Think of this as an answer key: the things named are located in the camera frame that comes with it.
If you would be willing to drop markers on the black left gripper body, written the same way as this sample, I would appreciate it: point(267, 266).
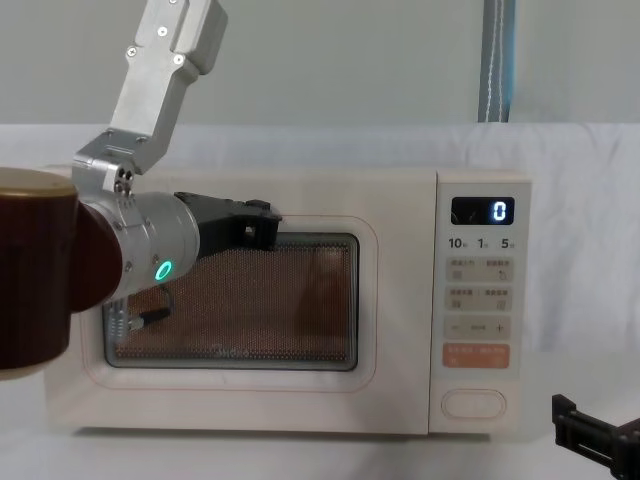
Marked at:
point(215, 225)

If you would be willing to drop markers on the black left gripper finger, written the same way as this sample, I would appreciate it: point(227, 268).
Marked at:
point(265, 240)
point(262, 212)

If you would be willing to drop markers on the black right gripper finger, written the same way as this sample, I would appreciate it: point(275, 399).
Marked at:
point(565, 420)

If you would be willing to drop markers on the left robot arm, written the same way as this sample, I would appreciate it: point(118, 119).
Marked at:
point(150, 235)

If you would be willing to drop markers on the cream microwave oven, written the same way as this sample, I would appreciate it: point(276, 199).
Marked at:
point(400, 300)

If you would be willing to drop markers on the oven control panel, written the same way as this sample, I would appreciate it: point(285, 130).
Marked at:
point(477, 300)

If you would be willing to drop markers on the grey striped post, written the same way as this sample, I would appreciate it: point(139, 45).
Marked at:
point(496, 60)

